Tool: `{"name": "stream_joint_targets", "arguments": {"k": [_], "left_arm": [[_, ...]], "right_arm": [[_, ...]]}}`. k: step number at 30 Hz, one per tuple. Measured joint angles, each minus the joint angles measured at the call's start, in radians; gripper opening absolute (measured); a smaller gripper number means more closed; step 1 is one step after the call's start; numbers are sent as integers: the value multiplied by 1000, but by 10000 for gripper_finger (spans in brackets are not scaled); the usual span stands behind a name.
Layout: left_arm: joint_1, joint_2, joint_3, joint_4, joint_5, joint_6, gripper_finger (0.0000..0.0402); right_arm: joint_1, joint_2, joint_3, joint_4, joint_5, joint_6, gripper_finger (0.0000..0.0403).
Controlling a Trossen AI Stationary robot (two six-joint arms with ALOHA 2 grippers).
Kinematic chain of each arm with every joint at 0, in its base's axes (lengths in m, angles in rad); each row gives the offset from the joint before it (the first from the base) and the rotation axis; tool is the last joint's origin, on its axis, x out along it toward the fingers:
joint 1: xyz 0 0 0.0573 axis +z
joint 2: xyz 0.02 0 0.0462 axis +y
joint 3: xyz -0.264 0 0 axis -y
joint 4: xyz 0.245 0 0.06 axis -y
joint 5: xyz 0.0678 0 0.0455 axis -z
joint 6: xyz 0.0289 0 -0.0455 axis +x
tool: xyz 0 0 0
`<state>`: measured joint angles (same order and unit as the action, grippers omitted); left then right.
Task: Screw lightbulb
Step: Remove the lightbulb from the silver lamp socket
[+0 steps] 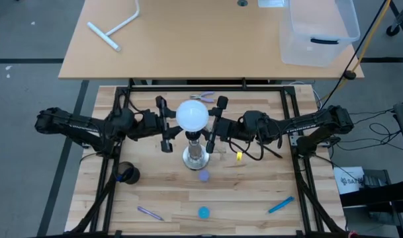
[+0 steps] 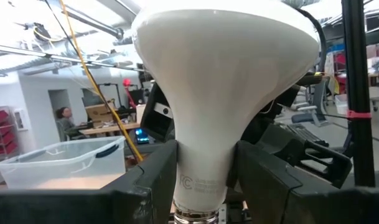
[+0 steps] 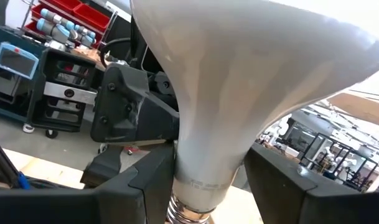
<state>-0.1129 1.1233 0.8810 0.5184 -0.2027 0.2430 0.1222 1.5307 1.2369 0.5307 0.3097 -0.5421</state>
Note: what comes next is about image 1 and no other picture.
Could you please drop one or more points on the black cup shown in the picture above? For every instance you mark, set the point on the black cup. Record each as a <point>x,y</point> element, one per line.
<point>130,172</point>

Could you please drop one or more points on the pale rectangular sheet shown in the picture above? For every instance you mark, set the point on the pale rectangular sheet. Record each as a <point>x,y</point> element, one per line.
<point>270,3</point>

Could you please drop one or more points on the blue pen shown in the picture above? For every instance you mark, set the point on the blue pen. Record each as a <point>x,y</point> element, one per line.
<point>281,205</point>

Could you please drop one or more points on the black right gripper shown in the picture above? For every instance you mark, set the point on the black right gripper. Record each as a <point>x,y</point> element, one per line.
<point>229,129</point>

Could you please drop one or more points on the tan wooden desk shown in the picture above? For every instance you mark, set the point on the tan wooden desk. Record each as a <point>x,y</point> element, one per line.
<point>188,39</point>

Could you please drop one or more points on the white flood lightbulb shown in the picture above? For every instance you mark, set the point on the white flood lightbulb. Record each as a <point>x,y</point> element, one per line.
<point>192,115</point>

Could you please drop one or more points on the black equipment cart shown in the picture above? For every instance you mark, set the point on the black equipment cart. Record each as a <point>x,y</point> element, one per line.
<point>380,196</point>

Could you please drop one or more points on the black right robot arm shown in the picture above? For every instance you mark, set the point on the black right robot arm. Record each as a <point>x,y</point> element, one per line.
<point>303,124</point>

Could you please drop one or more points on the white T-shaped pipe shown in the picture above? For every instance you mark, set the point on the white T-shaped pipe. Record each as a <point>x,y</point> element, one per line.
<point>104,36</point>

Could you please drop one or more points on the purple pen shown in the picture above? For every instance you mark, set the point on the purple pen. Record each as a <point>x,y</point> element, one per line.
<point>150,213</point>

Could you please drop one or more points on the black desk grommet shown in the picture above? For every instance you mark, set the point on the black desk grommet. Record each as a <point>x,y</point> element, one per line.
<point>242,2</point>

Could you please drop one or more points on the clear plastic storage bin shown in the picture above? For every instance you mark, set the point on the clear plastic storage bin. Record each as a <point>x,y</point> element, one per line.
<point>320,33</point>

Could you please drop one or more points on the black aluminium table frame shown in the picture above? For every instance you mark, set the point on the black aluminium table frame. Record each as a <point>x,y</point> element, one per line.
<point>254,88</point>

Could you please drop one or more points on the black pen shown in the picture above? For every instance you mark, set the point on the black pen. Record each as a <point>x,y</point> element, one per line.
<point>276,154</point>

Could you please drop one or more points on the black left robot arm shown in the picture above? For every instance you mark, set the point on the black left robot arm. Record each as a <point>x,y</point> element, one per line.
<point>72,124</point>

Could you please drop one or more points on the white printed paper sheet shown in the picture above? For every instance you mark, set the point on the white printed paper sheet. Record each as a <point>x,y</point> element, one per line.
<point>348,180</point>

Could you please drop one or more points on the lilac round lid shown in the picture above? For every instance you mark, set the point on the lilac round lid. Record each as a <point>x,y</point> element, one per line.
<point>204,175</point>

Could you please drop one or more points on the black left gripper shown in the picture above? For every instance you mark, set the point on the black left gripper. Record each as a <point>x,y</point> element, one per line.
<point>148,124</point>

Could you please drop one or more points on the grey caster leg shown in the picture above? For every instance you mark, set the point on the grey caster leg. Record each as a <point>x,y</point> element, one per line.
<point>393,30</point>

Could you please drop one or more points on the silver metal lamp base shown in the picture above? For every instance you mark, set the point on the silver metal lamp base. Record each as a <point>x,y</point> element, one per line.
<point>196,158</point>

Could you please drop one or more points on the blue candle in glass jar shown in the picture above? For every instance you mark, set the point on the blue candle in glass jar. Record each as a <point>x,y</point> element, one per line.
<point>204,212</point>

